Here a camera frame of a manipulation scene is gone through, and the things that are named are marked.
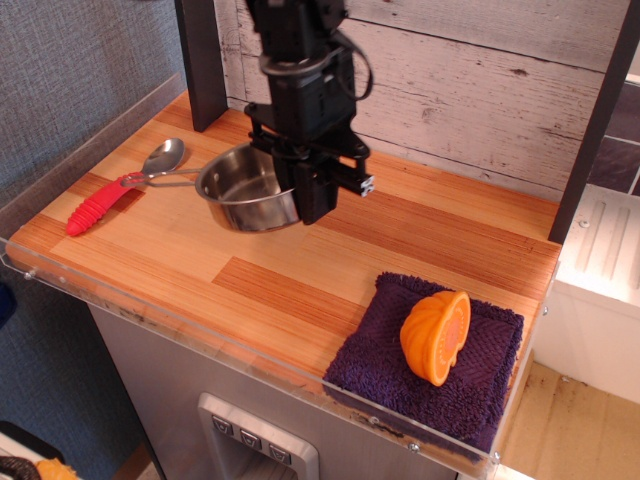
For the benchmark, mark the dark left shelf post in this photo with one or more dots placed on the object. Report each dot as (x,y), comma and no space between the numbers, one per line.
(202,59)

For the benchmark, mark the dark right shelf post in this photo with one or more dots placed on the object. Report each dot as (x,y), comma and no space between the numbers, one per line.
(604,106)

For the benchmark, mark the red handled metal spoon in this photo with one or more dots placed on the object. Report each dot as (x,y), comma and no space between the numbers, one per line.
(164,158)

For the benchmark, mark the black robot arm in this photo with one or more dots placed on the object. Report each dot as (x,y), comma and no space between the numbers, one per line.
(293,30)

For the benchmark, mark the orange plastic pumpkin half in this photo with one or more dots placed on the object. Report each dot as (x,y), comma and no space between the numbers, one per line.
(434,333)

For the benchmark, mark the dark shelf post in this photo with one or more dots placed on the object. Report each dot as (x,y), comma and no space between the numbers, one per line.
(202,59)
(604,106)

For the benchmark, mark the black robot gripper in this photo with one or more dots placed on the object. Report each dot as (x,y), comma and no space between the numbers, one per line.
(307,129)

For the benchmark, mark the orange toy bottom left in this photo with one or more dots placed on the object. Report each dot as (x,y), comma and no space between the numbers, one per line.
(21,468)

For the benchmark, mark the stainless steel pot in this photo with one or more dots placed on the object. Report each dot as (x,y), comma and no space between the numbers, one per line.
(240,187)

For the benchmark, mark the clear acrylic table guard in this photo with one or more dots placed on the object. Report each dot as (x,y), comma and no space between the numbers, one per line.
(292,296)

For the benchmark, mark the purple cloth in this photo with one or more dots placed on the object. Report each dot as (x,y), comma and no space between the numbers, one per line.
(469,406)

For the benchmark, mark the white toy sink unit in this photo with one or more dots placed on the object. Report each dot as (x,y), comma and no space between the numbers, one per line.
(589,330)

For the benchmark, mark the silver toy fridge cabinet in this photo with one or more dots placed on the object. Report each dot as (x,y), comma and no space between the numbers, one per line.
(227,414)

